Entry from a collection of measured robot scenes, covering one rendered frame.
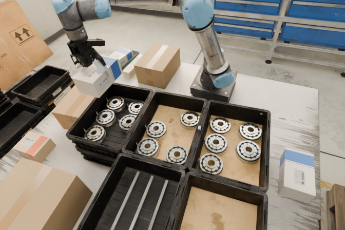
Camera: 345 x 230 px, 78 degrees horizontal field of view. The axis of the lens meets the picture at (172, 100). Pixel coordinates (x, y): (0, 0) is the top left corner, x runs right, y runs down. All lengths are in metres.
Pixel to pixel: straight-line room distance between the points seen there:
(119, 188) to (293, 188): 0.73
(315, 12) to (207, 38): 1.89
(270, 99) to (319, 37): 1.50
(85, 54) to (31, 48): 2.74
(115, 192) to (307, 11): 2.44
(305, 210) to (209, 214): 0.44
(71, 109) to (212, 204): 0.90
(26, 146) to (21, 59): 2.31
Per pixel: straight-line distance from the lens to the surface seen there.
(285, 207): 1.14
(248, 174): 1.01
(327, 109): 2.65
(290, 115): 1.45
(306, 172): 1.15
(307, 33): 2.84
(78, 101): 1.37
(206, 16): 0.90
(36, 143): 1.41
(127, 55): 1.77
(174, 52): 1.57
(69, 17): 0.91
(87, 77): 1.04
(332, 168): 2.23
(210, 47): 1.02
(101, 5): 0.88
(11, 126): 2.27
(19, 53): 3.62
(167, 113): 1.18
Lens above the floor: 1.72
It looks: 46 degrees down
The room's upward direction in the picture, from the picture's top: 6 degrees counter-clockwise
